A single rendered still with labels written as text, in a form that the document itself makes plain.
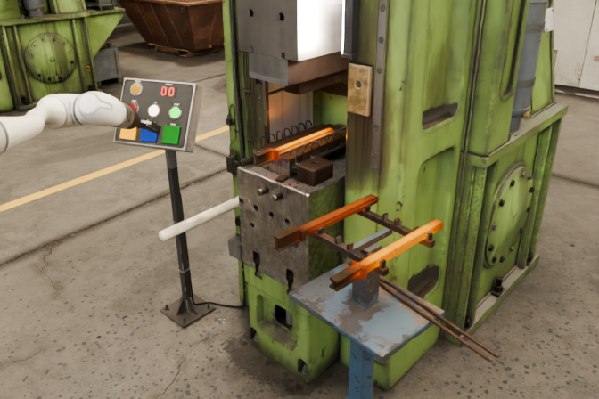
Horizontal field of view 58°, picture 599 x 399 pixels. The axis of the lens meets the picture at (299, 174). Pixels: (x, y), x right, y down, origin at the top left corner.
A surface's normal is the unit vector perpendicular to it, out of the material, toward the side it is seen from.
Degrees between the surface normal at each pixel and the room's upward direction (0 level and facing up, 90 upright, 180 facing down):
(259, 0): 90
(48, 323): 0
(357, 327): 0
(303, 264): 90
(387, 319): 0
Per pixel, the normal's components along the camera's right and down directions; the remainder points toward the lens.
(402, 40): -0.68, 0.31
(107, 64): 0.68, 0.29
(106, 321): -0.01, -0.91
